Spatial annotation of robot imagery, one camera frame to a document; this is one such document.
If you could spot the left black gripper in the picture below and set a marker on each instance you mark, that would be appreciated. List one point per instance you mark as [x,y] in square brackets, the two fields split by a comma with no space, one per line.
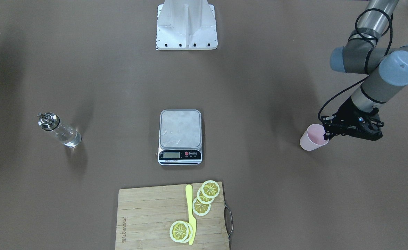
[346,110]

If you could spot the pink plastic cup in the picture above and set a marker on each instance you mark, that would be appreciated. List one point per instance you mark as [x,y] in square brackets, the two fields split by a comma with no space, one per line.
[313,137]

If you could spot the glass sauce bottle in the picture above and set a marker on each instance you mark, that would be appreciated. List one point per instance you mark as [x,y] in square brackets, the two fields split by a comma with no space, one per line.
[62,132]

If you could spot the silver kitchen scale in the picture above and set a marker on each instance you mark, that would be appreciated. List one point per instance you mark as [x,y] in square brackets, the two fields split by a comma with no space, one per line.
[180,140]

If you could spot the lemon slice middle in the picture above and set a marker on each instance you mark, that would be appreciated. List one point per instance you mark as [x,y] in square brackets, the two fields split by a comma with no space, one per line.
[202,198]

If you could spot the lemon slice lower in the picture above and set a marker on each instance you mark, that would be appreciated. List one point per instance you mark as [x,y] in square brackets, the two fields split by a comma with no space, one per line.
[199,208]

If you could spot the yellow plastic knife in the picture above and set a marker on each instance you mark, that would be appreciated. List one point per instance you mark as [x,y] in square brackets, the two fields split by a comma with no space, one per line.
[191,219]

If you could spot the lemon slice behind front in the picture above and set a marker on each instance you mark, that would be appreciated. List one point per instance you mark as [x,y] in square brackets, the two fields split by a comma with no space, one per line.
[190,233]

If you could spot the bamboo cutting board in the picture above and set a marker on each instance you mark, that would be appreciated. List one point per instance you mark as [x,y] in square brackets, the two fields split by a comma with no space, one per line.
[145,215]

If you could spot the white camera pillar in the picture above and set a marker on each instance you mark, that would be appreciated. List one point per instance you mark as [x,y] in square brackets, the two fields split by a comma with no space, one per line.
[186,25]

